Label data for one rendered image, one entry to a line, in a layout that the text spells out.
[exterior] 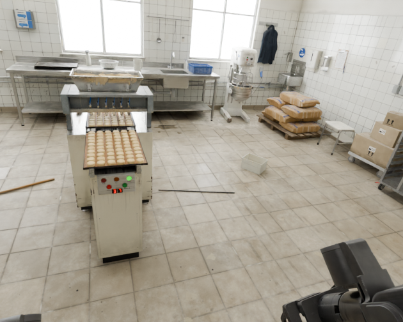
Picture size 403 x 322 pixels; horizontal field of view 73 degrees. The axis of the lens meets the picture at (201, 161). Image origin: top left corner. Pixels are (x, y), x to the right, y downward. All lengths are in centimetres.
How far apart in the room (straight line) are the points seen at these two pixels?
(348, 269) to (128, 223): 182
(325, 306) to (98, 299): 186
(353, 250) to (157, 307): 181
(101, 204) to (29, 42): 408
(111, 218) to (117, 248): 30
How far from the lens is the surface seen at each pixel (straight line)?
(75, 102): 251
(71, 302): 227
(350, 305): 49
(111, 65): 509
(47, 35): 560
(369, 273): 47
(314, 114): 537
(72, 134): 252
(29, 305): 235
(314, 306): 56
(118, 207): 204
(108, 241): 224
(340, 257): 48
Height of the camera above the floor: 179
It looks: 28 degrees down
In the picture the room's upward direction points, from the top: 6 degrees clockwise
